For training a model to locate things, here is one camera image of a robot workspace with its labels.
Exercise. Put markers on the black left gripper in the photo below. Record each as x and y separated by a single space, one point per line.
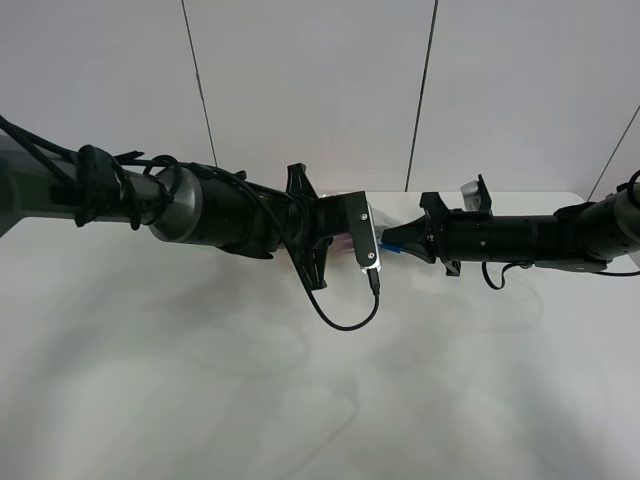
296 209

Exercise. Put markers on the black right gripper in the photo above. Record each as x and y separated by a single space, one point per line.
454 235

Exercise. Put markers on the clear zip bag blue seal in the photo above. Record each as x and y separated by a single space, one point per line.
339 212

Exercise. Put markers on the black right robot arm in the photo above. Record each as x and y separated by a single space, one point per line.
582 238

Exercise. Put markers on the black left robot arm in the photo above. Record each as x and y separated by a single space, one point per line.
183 203

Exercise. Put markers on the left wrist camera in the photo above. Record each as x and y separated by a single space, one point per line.
364 240

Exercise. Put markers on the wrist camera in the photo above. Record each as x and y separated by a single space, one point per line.
364 240
476 197

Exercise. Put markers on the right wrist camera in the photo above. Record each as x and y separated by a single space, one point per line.
476 197

